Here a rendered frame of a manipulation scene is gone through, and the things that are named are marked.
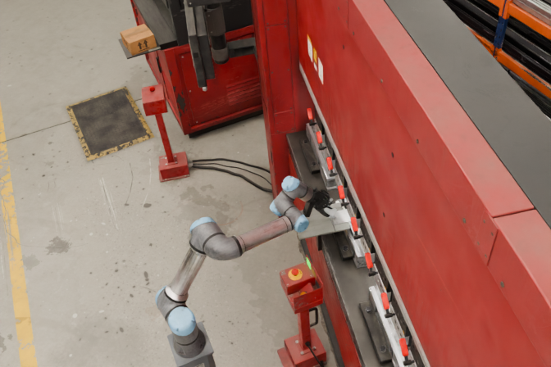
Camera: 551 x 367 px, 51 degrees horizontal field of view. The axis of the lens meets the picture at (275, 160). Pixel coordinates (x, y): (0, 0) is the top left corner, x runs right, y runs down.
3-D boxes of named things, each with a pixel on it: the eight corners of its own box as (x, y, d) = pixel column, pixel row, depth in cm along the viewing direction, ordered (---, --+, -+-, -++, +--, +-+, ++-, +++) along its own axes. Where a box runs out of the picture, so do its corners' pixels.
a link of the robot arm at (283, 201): (278, 219, 266) (293, 201, 264) (265, 205, 273) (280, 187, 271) (287, 223, 272) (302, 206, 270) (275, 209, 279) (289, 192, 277)
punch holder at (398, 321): (389, 314, 231) (391, 291, 220) (409, 310, 232) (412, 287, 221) (402, 347, 221) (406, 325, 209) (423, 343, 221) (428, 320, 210)
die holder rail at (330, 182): (306, 135, 360) (305, 123, 354) (315, 133, 361) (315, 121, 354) (327, 191, 324) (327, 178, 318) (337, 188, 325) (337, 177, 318)
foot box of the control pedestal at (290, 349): (276, 351, 350) (275, 341, 342) (313, 335, 356) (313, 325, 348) (289, 379, 336) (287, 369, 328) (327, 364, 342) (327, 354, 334)
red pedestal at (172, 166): (158, 165, 478) (134, 85, 421) (188, 160, 481) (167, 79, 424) (159, 183, 464) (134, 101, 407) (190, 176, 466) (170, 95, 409)
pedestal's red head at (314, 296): (280, 284, 307) (278, 264, 294) (307, 274, 310) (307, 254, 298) (294, 314, 293) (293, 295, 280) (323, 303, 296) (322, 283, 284)
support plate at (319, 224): (291, 213, 299) (291, 212, 298) (340, 203, 301) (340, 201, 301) (299, 239, 286) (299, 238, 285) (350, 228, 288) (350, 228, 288)
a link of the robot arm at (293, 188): (277, 185, 272) (288, 171, 270) (293, 194, 278) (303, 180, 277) (284, 193, 265) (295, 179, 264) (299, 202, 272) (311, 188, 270)
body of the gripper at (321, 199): (334, 204, 279) (317, 194, 272) (321, 214, 282) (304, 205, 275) (330, 192, 285) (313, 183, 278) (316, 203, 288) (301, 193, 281)
